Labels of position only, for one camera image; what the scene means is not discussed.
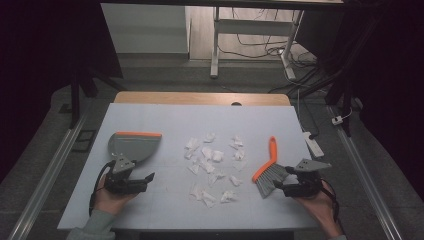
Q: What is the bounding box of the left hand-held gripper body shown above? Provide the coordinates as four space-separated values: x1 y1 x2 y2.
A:
104 153 148 196

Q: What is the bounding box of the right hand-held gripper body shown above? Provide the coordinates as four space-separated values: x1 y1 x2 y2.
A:
282 158 333 199

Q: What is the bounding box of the orange brush with grey bristles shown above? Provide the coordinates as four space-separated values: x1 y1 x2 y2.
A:
251 135 292 200

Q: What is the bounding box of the pile of white paper scraps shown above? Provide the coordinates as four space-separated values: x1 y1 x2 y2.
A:
183 132 249 209

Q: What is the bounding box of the person's left hand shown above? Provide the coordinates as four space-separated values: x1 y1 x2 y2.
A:
94 175 138 216

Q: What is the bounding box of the person's right hand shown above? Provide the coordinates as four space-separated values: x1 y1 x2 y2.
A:
294 181 343 239

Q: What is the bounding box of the white power strip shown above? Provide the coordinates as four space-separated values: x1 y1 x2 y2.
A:
302 131 325 159

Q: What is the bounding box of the grey dustpan with orange edge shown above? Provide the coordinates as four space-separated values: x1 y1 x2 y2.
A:
107 130 163 165

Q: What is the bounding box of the pale blue table mat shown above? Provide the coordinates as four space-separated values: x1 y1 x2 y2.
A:
56 102 321 232

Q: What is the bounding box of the black stand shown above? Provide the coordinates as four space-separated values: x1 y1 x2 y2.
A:
323 63 356 138
67 64 128 130

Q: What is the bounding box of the wooden table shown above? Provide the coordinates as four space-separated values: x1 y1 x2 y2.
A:
113 91 292 107

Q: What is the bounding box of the black curtain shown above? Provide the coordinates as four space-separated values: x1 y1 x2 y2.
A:
0 0 125 184
294 0 424 194

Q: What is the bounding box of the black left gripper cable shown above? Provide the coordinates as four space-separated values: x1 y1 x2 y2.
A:
88 160 117 216

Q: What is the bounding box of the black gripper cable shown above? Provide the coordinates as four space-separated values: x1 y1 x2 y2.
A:
88 160 117 216
320 178 341 224

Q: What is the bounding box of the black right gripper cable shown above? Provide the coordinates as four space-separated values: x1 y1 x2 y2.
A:
320 178 341 224

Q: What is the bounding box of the black power plug with cable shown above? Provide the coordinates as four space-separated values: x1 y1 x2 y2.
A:
297 96 320 141

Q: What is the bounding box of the aluminium floor rail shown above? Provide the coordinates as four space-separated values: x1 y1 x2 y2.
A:
327 103 405 240
6 111 90 240

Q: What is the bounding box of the black rectangular floor frame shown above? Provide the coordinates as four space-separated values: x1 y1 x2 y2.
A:
71 128 98 154

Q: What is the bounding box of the bundle of black floor cables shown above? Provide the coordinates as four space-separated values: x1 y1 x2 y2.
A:
218 8 338 98

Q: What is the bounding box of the white desk frame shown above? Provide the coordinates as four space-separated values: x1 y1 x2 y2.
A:
209 6 306 81

